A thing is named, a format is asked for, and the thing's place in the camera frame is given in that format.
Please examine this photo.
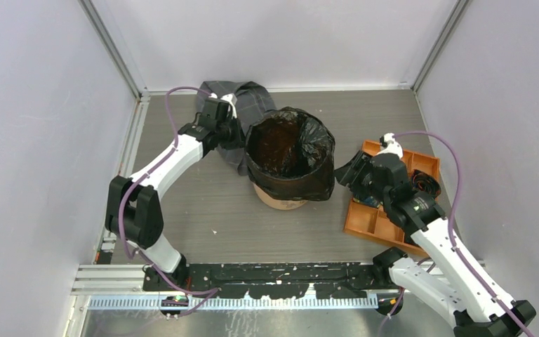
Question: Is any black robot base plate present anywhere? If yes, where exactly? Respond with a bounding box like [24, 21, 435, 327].
[172, 262, 399, 300]

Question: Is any grey checked cloth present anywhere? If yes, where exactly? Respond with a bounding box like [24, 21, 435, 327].
[195, 81, 277, 176]

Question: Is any orange compartment tray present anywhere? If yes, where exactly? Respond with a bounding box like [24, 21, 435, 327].
[343, 150, 441, 257]

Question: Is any aluminium rail frame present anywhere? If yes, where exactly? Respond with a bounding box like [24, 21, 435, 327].
[73, 91, 501, 336]

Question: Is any black plastic trash bag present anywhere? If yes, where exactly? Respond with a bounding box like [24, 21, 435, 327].
[244, 107, 335, 201]

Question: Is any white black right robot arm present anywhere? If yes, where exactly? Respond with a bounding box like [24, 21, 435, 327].
[335, 151, 536, 336]

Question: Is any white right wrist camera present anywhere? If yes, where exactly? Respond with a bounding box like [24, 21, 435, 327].
[378, 133, 404, 159]

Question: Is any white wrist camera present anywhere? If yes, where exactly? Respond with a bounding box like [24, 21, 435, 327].
[378, 133, 404, 159]
[207, 93, 238, 119]

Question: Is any dark blue patterned rolled item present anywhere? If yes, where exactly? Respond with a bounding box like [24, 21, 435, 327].
[353, 195, 382, 209]

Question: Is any black orange rolled item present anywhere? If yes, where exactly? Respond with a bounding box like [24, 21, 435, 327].
[410, 169, 441, 198]

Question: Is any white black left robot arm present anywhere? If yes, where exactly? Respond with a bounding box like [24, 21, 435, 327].
[105, 94, 244, 291]

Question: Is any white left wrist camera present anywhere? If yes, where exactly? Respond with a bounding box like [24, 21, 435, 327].
[207, 93, 238, 119]

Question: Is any orange plastic trash bin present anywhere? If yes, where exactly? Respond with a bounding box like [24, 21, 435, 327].
[253, 184, 307, 211]

